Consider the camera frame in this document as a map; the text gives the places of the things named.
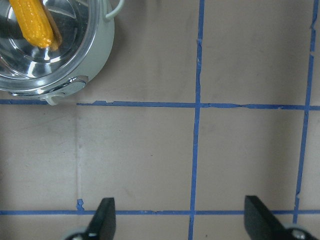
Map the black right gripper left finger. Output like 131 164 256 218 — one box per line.
83 197 116 240

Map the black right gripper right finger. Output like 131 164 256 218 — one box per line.
244 195 300 240

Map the pale green steel pot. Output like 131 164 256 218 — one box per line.
0 0 125 105

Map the yellow plastic corn cob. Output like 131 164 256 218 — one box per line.
9 0 62 51

